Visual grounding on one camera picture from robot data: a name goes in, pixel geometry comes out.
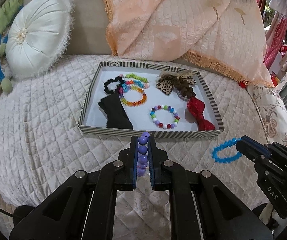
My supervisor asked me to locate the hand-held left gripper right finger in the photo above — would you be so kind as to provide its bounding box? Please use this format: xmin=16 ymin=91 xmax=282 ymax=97
xmin=147 ymin=136 xmax=274 ymax=240

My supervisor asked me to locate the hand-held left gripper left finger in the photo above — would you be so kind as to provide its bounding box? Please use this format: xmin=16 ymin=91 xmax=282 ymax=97
xmin=10 ymin=135 xmax=137 ymax=240

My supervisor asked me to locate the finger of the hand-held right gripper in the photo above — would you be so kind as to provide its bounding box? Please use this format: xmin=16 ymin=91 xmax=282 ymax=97
xmin=235 ymin=135 xmax=271 ymax=165

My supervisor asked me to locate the purple bead bracelet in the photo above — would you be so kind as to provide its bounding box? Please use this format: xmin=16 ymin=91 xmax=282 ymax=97
xmin=136 ymin=131 xmax=151 ymax=178

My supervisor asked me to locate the large blue bead bracelet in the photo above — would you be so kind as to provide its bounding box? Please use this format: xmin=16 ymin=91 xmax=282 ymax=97
xmin=211 ymin=137 xmax=242 ymax=163

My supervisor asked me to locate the multicoloured bead bracelet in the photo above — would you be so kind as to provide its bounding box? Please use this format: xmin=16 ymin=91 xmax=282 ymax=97
xmin=150 ymin=104 xmax=180 ymax=130

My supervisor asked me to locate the striped cardboard box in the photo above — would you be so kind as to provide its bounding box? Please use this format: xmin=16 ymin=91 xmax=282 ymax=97
xmin=77 ymin=60 xmax=225 ymax=139

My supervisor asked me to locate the rainbow clear bead bracelet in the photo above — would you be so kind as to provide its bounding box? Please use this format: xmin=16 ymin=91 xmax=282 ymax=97
xmin=120 ymin=85 xmax=147 ymax=107

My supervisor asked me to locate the small cyan bead bracelet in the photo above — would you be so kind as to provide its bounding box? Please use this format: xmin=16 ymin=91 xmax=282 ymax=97
xmin=120 ymin=80 xmax=144 ymax=92

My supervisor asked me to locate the leopard print bow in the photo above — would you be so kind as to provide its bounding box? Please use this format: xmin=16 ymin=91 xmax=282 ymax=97
xmin=156 ymin=70 xmax=196 ymax=96

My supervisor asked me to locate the brown scrunchie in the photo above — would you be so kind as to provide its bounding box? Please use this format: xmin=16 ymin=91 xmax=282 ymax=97
xmin=173 ymin=76 xmax=196 ymax=100

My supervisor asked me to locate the black scrunchie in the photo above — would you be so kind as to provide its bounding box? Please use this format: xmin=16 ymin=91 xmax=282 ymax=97
xmin=104 ymin=76 xmax=125 ymax=95

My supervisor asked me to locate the green bead bracelet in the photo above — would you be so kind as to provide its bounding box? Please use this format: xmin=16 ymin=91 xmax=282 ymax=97
xmin=124 ymin=73 xmax=150 ymax=83

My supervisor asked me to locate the floral cushion with piping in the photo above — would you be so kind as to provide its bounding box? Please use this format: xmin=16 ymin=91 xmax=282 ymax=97
xmin=247 ymin=84 xmax=287 ymax=155

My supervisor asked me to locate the red fabric bow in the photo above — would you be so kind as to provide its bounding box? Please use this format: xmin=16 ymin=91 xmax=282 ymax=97
xmin=186 ymin=98 xmax=215 ymax=131

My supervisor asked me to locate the quilted cream bedspread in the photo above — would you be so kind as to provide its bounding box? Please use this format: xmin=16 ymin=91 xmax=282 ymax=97
xmin=0 ymin=54 xmax=287 ymax=240

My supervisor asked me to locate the red dotted garment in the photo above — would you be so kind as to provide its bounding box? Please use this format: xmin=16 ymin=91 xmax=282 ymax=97
xmin=263 ymin=15 xmax=287 ymax=73

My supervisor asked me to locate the peach fringed blanket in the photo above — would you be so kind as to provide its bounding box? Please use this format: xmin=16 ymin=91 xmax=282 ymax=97
xmin=104 ymin=0 xmax=275 ymax=88

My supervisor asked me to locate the white round pillow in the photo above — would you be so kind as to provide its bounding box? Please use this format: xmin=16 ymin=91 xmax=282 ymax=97
xmin=5 ymin=0 xmax=74 ymax=79

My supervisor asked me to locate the green and blue plush toy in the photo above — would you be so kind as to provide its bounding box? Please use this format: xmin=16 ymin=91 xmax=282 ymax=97
xmin=0 ymin=0 xmax=24 ymax=96

